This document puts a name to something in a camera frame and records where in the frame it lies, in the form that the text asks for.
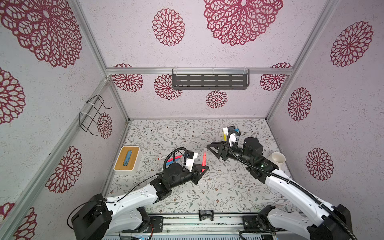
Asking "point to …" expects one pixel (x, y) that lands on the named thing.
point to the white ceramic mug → (278, 159)
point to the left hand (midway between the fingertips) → (206, 169)
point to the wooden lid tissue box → (129, 159)
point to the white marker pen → (159, 158)
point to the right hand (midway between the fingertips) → (209, 143)
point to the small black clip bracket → (204, 214)
